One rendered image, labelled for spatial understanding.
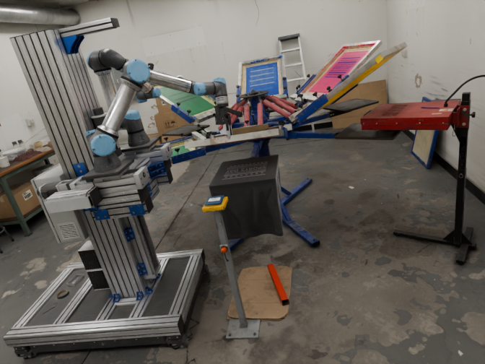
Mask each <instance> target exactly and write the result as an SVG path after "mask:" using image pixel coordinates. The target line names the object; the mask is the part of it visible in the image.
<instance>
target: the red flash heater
mask: <svg viewBox="0 0 485 364"><path fill-rule="evenodd" d="M444 104H445V101H435V102H418V103H386V104H379V105H378V106H377V107H376V108H374V109H373V110H371V111H370V112H369V113H367V114H366V115H365V116H363V117H362V118H360V123H361V125H362V130H448V129H449V127H450V125H451V124H456V128H458V126H459V124H460V106H461V104H460V100H451V101H448V102H447V104H448V107H444ZM421 107H426V108H421Z"/></svg>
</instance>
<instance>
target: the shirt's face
mask: <svg viewBox="0 0 485 364"><path fill-rule="evenodd" d="M277 156H278V155H269V156H263V157H253V158H247V159H241V160H231V161H225V162H222V164H221V166H220V167H219V169H218V171H217V173H216V175H215V176H214V179H213V181H212V182H211V184H210V186H218V185H224V184H231V183H242V182H248V181H260V180H266V179H273V178H275V172H276V162H277ZM265 161H268V163H267V167H266V174H265V175H257V176H251V177H244V178H233V179H227V180H222V178H223V176H224V174H225V172H226V170H227V168H228V166H232V165H242V164H248V163H259V162H265Z"/></svg>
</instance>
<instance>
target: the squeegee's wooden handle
mask: <svg viewBox="0 0 485 364"><path fill-rule="evenodd" d="M266 128H268V123H265V124H261V125H255V126H246V127H241V128H236V129H232V135H237V134H247V133H252V132H257V131H266Z"/></svg>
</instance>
